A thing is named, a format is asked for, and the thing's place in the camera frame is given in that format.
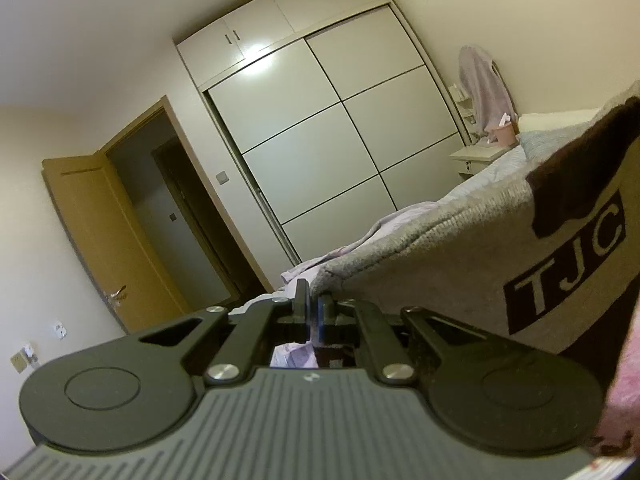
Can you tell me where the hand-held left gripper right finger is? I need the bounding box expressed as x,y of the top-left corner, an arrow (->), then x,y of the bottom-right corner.
318,294 -> 501,387

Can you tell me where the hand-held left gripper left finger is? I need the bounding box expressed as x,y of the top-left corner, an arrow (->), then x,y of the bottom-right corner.
139,279 -> 312,387

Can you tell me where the dark brown and grey sweater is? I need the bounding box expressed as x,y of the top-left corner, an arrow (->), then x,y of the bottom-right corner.
310,80 -> 640,391

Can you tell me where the folded lilac quilt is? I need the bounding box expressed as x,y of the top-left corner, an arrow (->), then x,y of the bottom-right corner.
279,201 -> 453,306

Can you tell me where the white sliding door wardrobe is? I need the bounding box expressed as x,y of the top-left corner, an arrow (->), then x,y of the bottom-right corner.
172,0 -> 476,267

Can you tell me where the wooden room door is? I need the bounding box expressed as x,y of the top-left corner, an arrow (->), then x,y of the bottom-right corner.
41,152 -> 193,336

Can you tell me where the white nightstand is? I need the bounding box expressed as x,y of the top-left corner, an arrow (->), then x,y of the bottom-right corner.
449,142 -> 522,180

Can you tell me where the pink tissue box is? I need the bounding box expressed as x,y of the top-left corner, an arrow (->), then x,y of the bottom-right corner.
487,114 -> 517,147

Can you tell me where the hanging lilac garment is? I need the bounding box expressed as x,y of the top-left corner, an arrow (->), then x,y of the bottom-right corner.
458,45 -> 514,137

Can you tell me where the grey checked pillow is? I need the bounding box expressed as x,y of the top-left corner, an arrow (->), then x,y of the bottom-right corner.
519,129 -> 603,161

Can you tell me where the bed with pink floral sheet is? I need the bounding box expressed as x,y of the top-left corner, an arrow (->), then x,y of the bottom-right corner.
270,342 -> 640,466

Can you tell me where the white wall shelf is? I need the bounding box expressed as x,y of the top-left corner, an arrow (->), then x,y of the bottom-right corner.
449,82 -> 482,137

